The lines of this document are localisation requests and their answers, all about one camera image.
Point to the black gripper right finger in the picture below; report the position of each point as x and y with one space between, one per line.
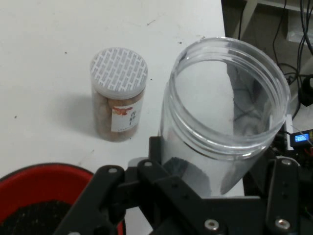
283 191

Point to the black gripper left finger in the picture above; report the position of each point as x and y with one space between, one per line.
146 195

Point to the clear plastic jar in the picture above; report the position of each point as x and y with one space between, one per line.
220 151

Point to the blue-lit display meter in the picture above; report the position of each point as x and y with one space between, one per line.
300 138

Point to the red bowl with black rim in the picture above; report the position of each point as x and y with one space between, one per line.
36 183

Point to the nut jar with patterned lid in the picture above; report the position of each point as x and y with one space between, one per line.
117 73

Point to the white table leg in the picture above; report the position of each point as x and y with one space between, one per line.
249 19

